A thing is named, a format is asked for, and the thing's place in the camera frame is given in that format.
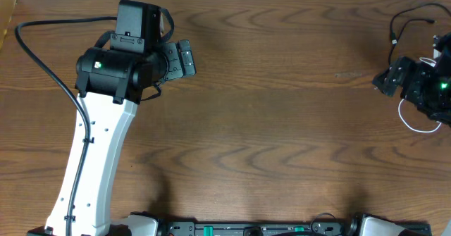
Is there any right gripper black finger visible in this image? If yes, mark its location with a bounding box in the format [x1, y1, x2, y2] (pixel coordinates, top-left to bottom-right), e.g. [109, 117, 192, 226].
[372, 72, 405, 97]
[385, 56, 416, 80]

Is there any white USB cable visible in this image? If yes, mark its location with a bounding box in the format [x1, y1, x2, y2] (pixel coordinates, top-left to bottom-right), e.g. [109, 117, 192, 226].
[397, 56, 443, 134]

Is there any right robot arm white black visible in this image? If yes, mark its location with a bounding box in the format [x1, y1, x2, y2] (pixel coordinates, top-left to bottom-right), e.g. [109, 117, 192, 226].
[346, 34, 450, 236]

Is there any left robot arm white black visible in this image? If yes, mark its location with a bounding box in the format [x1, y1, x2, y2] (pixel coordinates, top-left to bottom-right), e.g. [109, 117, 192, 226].
[30, 0, 196, 236]

